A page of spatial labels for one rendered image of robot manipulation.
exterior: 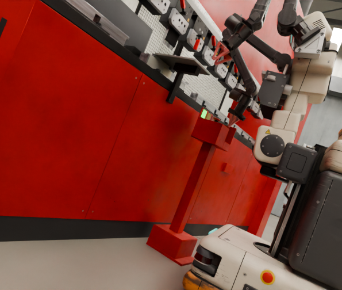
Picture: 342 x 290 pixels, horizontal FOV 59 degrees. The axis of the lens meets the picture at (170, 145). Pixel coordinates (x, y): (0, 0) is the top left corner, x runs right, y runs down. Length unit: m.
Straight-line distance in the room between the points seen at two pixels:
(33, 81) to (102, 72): 0.29
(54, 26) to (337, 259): 1.27
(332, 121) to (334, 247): 8.03
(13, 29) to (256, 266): 1.11
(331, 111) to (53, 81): 8.56
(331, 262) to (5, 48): 1.25
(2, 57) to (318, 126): 8.62
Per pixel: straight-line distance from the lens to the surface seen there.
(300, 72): 1.54
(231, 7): 2.27
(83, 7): 1.38
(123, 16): 2.23
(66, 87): 1.21
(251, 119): 3.77
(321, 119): 9.19
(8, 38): 0.99
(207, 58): 2.07
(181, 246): 1.72
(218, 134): 1.66
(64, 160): 1.29
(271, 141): 1.42
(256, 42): 1.92
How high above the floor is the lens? 0.53
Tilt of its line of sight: 2 degrees up
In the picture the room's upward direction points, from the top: 22 degrees clockwise
